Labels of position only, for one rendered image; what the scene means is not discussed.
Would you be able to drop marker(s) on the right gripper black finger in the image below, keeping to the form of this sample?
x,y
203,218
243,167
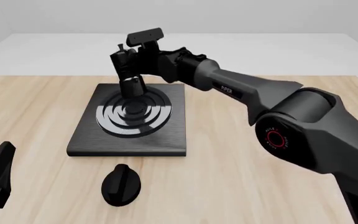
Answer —
x,y
123,64

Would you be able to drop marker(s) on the round black stove knob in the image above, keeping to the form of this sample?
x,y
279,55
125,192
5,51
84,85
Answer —
x,y
121,186

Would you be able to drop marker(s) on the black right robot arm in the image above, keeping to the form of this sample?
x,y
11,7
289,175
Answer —
x,y
306,140

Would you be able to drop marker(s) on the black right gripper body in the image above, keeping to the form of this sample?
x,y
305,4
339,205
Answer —
x,y
157,65

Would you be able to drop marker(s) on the dark metal moka pot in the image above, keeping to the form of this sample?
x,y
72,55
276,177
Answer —
x,y
132,87

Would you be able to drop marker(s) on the flat plate on black stalk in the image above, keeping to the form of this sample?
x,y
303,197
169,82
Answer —
x,y
145,36

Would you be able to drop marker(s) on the flat black stove plate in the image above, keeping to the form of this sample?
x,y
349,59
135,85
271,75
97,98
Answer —
x,y
82,144

